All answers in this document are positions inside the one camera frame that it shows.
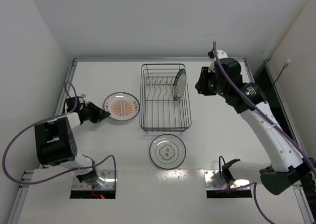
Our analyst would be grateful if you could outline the orange sunburst plate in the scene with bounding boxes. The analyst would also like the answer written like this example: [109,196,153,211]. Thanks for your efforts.
[103,92,140,121]

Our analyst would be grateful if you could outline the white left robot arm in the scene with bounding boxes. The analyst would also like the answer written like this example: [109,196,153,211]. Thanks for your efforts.
[34,97,111,186]

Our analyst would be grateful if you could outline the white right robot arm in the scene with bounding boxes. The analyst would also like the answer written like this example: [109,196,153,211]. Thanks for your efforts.
[195,49,316,195]

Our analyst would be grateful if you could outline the white plate thin green rim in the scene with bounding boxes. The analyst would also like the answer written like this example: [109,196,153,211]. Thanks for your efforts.
[149,134,187,170]

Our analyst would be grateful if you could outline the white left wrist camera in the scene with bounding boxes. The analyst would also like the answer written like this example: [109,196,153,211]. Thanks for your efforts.
[79,94,87,103]

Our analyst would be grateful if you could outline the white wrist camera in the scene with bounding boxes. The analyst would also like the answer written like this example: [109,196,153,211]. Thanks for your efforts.
[79,94,87,103]
[207,50,215,59]

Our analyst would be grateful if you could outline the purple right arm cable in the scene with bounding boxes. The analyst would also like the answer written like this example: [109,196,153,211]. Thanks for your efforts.
[212,40,316,224]

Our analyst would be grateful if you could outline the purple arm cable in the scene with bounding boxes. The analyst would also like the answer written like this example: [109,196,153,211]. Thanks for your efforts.
[212,40,316,224]
[1,82,117,185]

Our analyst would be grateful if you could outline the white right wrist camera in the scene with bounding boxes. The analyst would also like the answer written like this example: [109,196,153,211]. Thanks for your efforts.
[207,50,215,59]

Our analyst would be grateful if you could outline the grey wire dish rack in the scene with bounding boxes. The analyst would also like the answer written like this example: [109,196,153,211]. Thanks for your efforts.
[139,63,192,133]

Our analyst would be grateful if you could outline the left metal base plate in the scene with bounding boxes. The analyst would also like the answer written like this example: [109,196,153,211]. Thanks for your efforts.
[72,170,117,191]

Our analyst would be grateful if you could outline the metal base plate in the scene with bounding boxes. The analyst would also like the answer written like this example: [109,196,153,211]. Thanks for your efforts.
[204,170,251,191]
[72,170,117,191]

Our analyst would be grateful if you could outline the black wall cable with plug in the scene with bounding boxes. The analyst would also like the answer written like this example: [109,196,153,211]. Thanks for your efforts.
[271,59,291,86]

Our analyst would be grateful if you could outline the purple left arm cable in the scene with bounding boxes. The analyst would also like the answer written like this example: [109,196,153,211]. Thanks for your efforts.
[1,82,117,185]

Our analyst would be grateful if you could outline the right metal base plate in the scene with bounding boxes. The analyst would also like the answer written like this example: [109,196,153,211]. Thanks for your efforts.
[204,170,251,191]

